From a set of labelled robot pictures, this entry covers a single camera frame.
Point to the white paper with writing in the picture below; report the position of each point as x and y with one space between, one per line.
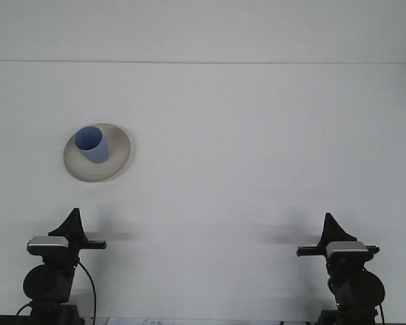
138 321

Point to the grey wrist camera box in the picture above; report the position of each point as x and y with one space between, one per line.
345 248
49 243

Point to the pale blue cup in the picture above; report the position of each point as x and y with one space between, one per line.
94 149

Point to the pale round plate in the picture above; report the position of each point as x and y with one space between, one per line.
116 159

